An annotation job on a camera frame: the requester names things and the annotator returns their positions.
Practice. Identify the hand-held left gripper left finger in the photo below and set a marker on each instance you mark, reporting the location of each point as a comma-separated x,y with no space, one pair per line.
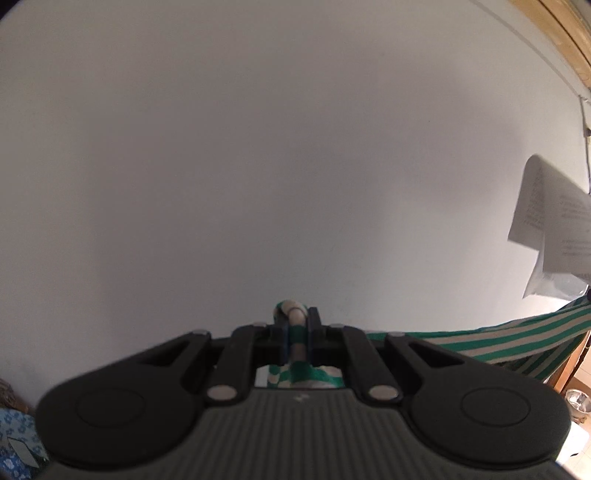
281,340

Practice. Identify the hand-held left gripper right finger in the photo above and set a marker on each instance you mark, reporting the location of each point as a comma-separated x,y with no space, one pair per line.
314,340

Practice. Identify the green white striped shirt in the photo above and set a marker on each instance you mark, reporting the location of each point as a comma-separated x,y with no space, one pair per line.
508,341

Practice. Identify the white printed paper sheets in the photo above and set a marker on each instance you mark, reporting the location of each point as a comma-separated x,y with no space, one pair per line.
554,217

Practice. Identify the metal bowl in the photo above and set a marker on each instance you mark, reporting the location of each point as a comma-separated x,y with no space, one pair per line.
579,401

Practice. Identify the blue floral cloth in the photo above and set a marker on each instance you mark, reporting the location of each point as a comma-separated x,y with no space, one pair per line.
14,429

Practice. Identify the wooden window frame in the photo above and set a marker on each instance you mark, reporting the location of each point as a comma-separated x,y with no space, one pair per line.
565,32

